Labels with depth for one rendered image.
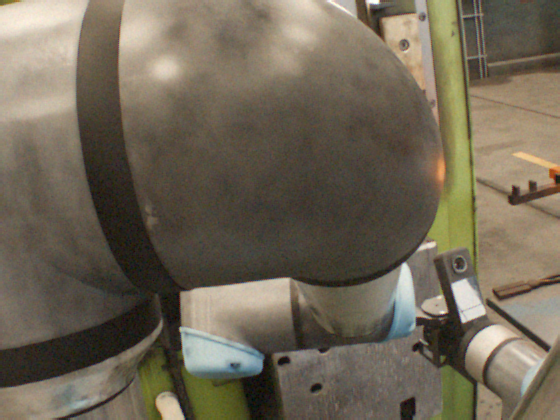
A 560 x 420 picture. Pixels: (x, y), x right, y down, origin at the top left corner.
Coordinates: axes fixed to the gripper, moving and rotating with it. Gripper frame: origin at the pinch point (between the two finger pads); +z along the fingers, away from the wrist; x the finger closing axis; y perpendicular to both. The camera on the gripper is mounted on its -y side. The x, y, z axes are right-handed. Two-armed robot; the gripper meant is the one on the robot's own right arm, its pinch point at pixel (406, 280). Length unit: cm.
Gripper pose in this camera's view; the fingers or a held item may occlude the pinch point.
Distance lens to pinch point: 96.3
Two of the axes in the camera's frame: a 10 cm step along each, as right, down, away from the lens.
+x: 9.3, -2.5, 2.8
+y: 1.5, 9.3, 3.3
